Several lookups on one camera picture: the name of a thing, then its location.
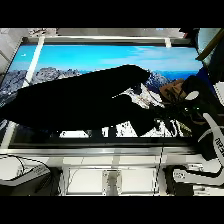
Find black pants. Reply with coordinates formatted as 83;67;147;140
0;64;167;138

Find brown garment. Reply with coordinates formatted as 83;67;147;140
159;78;188;105

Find silver frame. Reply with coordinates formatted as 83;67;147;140
0;145;224;196

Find black cable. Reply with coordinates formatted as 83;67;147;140
159;135;166;196

